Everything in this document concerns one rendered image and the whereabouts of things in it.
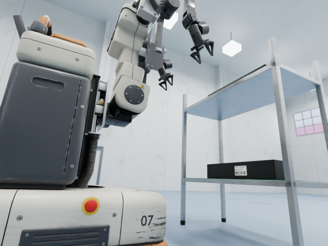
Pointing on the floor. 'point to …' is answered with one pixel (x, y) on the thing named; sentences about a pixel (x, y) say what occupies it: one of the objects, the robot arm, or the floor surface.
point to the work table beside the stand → (99, 162)
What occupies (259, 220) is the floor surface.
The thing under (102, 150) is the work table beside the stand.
